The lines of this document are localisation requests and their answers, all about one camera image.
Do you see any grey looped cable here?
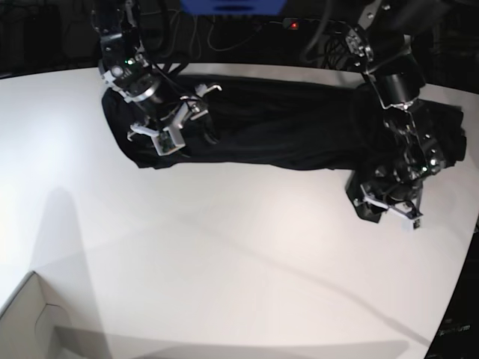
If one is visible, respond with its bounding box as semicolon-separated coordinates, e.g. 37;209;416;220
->
160;10;263;53

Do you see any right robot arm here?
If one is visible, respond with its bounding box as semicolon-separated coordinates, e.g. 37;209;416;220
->
91;1;220;156

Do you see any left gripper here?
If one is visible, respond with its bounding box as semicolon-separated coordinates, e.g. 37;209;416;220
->
353;180;423;221

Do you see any blue box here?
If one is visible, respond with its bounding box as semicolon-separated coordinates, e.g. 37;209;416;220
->
180;0;286;16

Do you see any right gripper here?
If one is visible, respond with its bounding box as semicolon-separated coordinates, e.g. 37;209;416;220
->
127;83;222;142

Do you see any white cardboard box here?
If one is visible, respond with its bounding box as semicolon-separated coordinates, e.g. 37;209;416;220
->
1;272;72;359

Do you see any black power strip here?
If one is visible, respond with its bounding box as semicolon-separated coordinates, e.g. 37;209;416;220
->
280;17;347;32

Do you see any black t-shirt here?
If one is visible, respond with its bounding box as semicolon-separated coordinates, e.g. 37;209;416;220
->
100;73;468;224

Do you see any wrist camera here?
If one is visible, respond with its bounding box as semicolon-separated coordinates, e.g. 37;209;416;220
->
153;128;186;156
401;217;421;232

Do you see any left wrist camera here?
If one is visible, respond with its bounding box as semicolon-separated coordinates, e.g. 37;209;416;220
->
401;217;421;232

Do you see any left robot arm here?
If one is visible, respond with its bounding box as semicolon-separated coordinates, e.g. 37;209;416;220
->
302;1;452;229

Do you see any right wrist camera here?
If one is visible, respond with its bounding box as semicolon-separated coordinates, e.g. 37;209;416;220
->
153;128;186;156

